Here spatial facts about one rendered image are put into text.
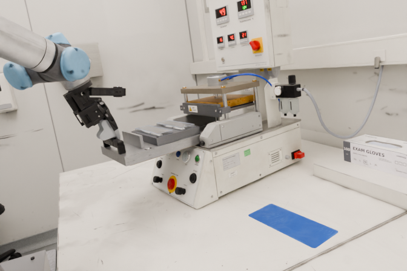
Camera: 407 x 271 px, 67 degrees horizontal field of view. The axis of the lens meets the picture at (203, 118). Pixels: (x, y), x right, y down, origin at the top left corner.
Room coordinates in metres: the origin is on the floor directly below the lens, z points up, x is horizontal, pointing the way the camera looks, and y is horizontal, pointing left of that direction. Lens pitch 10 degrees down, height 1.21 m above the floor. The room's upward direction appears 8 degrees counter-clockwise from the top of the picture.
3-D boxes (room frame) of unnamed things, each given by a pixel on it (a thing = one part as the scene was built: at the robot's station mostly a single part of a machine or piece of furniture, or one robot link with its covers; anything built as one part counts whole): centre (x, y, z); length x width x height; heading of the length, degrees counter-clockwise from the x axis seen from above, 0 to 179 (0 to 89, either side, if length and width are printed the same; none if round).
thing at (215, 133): (1.04, -0.09, 0.97); 0.26 x 0.05 x 0.07; 124
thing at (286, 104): (1.09, -0.30, 1.05); 0.15 x 0.05 x 0.15; 34
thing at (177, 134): (1.05, 0.14, 0.98); 0.20 x 0.17 x 0.03; 34
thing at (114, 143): (0.95, 0.29, 0.99); 0.15 x 0.02 x 0.04; 34
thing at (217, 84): (1.20, -0.11, 1.08); 0.31 x 0.24 x 0.13; 34
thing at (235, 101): (1.19, -0.08, 1.07); 0.22 x 0.17 x 0.10; 34
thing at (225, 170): (1.18, -0.08, 0.84); 0.53 x 0.37 x 0.17; 124
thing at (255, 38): (1.30, -0.22, 1.25); 0.33 x 0.16 x 0.64; 34
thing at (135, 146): (1.02, 0.18, 0.97); 0.30 x 0.22 x 0.08; 124
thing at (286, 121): (1.22, -0.10, 0.93); 0.46 x 0.35 x 0.01; 124
